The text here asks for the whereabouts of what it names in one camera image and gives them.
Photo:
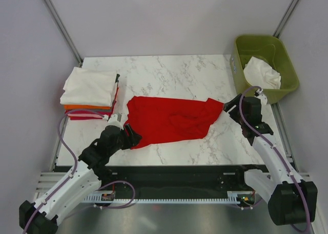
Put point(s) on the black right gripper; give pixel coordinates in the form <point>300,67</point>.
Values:
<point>229,104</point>

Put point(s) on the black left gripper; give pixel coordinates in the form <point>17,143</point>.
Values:
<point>134,139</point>

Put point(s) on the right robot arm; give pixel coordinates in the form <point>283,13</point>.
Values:
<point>290,199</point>

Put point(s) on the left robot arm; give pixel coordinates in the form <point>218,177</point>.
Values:
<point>87,175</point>

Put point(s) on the white crumpled t shirt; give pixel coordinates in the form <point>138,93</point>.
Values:
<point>259,73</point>

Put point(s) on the white folded t shirt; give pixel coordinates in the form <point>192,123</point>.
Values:
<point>88,87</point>

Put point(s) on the green plastic bin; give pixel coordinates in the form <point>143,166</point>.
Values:
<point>272,51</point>

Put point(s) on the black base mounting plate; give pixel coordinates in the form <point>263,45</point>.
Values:
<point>178,182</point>

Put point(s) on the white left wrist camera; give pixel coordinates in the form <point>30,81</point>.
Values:
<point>115,120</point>

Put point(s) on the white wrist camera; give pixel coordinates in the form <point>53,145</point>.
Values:
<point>261,96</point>
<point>115,120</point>

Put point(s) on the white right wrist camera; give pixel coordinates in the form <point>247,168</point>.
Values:
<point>261,96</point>

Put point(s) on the white slotted cable duct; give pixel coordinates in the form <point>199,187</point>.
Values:
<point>233,197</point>

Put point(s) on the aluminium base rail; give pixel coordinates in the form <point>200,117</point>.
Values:
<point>48,179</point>

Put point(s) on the right aluminium frame post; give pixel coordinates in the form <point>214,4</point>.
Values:
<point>285,18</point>

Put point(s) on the aluminium frame post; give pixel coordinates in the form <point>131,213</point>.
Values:
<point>285,18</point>
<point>62,29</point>

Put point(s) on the left aluminium frame post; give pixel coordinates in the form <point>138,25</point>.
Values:
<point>62,29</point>

